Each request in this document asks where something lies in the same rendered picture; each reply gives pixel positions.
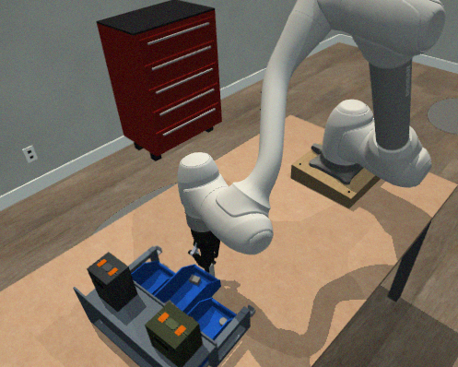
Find black case with orange latches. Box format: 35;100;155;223
87;252;137;312

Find blue bin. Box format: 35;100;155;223
187;297;236;340
154;264;221;314
131;261;175;295

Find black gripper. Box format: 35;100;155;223
188;230;220;276

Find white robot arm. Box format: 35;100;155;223
178;0;445;255

